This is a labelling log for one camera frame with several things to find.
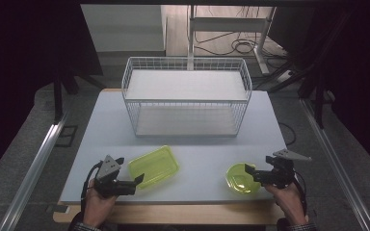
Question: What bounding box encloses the black floor bracket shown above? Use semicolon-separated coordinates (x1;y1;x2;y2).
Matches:
54;124;79;149

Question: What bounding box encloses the person's right hand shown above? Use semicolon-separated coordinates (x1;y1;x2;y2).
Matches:
264;181;309;226

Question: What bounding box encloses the person's left hand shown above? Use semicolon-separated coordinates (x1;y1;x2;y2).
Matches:
82;178;119;229

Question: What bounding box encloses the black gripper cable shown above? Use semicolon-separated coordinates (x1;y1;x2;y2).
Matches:
292;177;308;223
80;161;103;215

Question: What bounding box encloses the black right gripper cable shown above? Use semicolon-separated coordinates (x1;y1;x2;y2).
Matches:
292;177;308;223

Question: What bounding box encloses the rectangular yellow-green plastic container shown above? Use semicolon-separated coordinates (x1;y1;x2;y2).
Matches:
127;144;180;191

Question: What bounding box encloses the white metal desk frame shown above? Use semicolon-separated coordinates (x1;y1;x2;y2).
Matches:
187;4;278;77

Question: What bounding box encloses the tangle of black floor cables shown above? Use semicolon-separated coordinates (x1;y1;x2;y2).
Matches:
194;5;288;60

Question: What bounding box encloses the white power strip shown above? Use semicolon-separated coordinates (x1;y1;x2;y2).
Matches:
274;69;296;85

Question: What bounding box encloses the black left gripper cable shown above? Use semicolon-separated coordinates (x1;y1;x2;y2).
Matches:
80;161;103;215

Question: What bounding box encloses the white wire shelf rack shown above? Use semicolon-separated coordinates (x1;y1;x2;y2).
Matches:
120;56;253;139

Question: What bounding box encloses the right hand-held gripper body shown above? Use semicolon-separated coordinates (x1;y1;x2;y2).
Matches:
255;148;312;190

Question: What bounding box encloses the thin black floor cable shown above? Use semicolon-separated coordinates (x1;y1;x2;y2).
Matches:
277;121;298;147

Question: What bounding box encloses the round yellow-green plastic bowl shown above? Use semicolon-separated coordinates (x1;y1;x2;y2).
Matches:
225;162;262;195

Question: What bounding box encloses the aluminium rail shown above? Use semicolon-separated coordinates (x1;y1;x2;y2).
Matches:
0;110;70;231
300;97;370;231

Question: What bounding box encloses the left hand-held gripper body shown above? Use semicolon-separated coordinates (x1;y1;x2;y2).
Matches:
92;154;138;198

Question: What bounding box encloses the wooden table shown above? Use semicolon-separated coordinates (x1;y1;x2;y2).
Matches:
52;88;310;226

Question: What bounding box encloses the black metal stand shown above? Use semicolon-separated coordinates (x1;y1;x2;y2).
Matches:
267;6;336;130
52;62;108;125

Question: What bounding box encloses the white cabinet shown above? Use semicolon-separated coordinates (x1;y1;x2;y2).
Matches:
80;4;169;59

